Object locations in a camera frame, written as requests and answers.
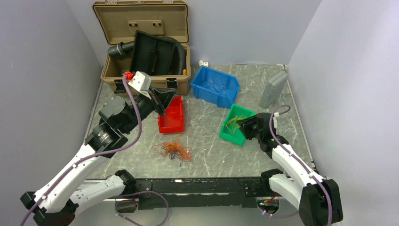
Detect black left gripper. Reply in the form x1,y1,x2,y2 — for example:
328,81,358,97
122,84,177,133

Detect purple wire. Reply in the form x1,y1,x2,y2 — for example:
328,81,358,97
201,81,226,94

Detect orange yellow purple wires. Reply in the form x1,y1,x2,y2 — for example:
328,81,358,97
151,133,193,167

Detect white pipe elbow fitting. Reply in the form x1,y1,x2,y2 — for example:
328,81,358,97
198,60,209,67

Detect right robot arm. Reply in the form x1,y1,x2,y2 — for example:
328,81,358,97
237,113,343,226

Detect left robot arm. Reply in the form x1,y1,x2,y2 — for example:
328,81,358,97
20,87,176,226

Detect green plastic bin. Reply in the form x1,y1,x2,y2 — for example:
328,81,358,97
219,104,255,145

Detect red plastic bin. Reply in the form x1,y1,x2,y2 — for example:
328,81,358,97
158,96,184,133

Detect black tray insert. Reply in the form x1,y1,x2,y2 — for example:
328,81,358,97
129,30,176,75

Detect grey plastic case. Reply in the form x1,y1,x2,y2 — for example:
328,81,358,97
259,70,288,108

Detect blue plastic bin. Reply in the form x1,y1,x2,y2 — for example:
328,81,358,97
190,66,240,108

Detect tan open toolbox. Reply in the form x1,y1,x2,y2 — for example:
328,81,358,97
92,0,191,96

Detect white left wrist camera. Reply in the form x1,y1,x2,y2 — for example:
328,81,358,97
122,71,152,98

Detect black corrugated hose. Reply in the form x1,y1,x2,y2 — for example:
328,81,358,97
107,36,187,76

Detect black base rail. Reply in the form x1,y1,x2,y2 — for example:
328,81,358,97
114,177,279,210

